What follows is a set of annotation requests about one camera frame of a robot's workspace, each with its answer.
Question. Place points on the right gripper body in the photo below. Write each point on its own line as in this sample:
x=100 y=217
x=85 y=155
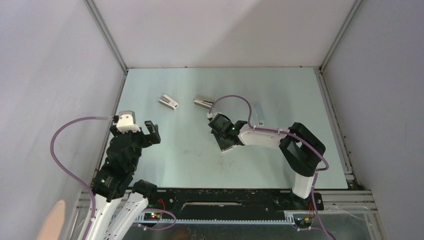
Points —
x=220 y=138

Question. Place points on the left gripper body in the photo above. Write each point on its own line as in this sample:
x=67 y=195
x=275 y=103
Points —
x=139 y=140

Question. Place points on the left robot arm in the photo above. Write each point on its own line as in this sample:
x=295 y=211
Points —
x=112 y=181

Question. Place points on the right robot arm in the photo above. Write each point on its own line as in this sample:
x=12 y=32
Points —
x=302 y=150

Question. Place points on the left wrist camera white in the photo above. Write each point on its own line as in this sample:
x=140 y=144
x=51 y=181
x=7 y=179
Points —
x=126 y=122

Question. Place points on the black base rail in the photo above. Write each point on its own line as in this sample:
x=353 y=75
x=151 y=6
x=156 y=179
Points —
x=233 y=204

